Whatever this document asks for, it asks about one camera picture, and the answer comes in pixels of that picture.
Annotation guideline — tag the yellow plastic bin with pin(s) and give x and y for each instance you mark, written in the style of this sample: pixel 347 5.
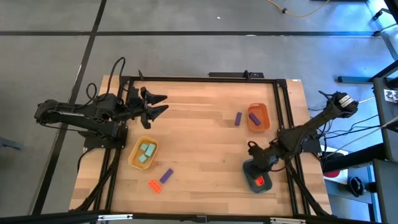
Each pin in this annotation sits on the yellow plastic bin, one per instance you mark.
pixel 134 157

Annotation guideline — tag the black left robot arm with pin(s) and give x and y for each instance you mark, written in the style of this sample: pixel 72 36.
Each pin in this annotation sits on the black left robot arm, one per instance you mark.
pixel 77 116

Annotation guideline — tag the black flat bar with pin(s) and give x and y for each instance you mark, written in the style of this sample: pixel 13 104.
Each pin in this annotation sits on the black flat bar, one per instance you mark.
pixel 230 75

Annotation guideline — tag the black aluminium table frame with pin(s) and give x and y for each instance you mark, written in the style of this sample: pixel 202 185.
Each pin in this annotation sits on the black aluminium table frame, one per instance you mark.
pixel 202 79

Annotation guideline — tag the blue metal bar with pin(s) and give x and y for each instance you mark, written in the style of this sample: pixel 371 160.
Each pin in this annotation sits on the blue metal bar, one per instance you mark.
pixel 354 79

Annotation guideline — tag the grey metal stand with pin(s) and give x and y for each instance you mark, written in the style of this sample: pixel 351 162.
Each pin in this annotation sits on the grey metal stand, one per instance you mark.
pixel 385 29

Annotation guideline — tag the red round object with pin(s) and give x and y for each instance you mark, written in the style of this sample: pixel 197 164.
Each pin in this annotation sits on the red round object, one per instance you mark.
pixel 332 174

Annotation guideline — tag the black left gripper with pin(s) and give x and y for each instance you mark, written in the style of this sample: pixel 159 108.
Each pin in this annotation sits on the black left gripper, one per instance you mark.
pixel 136 105

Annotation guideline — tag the wide teal block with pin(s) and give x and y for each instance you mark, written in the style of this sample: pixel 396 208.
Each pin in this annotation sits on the wide teal block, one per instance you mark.
pixel 150 150

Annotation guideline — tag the silver frame bracket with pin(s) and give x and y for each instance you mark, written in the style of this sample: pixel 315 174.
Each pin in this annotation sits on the silver frame bracket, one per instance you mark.
pixel 115 217
pixel 287 221

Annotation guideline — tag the orange toy brick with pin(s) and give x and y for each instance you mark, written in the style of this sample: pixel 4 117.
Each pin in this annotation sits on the orange toy brick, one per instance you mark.
pixel 260 181
pixel 155 186

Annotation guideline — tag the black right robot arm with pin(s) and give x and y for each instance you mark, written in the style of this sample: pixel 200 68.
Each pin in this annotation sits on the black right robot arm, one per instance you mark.
pixel 311 124

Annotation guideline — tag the dark green plastic bin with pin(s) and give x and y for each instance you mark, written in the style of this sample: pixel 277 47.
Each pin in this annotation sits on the dark green plastic bin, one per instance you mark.
pixel 252 186

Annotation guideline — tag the small teal cube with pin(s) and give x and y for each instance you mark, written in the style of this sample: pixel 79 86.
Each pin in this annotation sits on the small teal cube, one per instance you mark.
pixel 144 147
pixel 142 158

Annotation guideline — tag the purple long block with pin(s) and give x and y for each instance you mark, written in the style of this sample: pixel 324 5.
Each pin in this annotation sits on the purple long block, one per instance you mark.
pixel 238 119
pixel 166 176
pixel 254 119

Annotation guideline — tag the black white marker tag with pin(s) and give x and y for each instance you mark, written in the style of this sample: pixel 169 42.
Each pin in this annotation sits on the black white marker tag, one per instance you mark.
pixel 391 96

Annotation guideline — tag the orange plastic bin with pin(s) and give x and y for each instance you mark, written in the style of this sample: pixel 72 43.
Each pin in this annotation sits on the orange plastic bin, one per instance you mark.
pixel 262 124

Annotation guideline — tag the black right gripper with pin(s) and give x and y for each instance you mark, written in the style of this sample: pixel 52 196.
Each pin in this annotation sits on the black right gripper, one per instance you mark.
pixel 261 160

